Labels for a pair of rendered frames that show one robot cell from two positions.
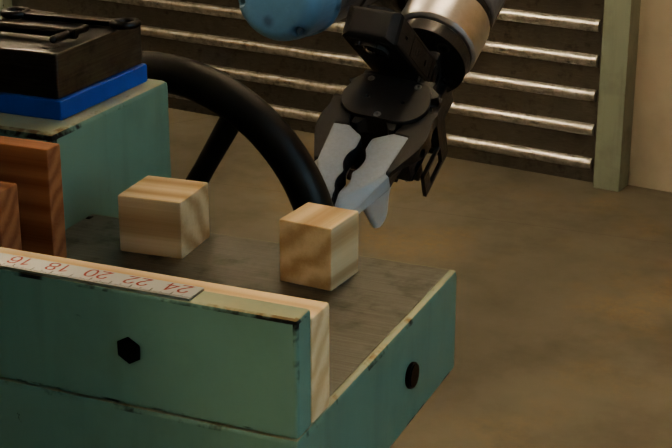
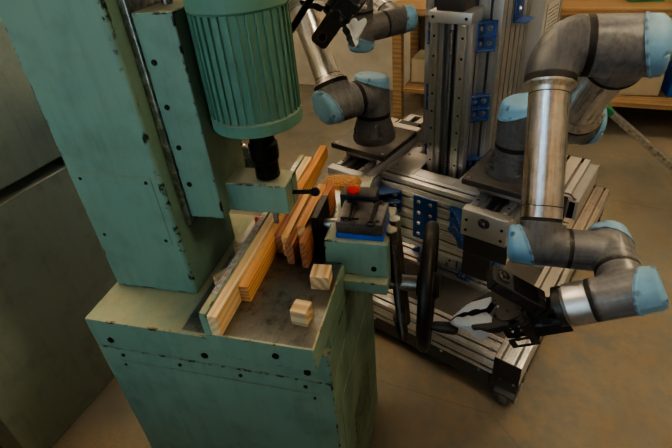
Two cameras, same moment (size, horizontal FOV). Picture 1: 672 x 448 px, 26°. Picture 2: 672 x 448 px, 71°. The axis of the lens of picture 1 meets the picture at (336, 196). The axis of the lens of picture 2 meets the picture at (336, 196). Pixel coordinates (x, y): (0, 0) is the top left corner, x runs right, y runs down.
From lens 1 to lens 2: 1.03 m
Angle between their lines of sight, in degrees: 75
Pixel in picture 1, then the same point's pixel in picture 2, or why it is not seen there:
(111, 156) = (352, 253)
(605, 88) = not seen: outside the picture
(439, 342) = (299, 360)
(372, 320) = (272, 336)
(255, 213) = not seen: outside the picture
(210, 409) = not seen: hidden behind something
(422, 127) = (498, 324)
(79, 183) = (335, 254)
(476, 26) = (577, 312)
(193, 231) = (317, 285)
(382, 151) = (481, 318)
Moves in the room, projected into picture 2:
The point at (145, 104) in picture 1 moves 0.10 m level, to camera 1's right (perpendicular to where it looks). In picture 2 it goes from (372, 247) to (384, 280)
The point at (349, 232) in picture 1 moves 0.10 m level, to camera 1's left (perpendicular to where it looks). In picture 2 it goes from (300, 316) to (295, 278)
